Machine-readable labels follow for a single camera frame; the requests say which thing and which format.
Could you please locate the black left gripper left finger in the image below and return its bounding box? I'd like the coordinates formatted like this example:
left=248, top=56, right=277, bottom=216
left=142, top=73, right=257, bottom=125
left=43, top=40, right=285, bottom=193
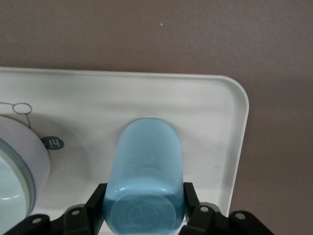
left=2, top=183, right=108, bottom=235

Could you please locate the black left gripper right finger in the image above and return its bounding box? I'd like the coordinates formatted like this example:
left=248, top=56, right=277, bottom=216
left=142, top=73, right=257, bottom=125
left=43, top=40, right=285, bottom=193
left=180, top=182, right=272, bottom=235

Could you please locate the light blue cup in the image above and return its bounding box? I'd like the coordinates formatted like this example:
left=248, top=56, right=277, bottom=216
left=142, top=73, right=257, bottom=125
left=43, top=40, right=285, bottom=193
left=102, top=118, right=186, bottom=235

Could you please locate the white bowl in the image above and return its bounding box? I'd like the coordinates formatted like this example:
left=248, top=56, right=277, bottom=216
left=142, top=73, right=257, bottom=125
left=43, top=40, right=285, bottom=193
left=0, top=115, right=51, bottom=221

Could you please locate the cream tray with Rabbit print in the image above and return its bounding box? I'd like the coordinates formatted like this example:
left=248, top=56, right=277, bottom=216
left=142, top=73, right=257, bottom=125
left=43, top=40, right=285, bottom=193
left=0, top=67, right=250, bottom=235

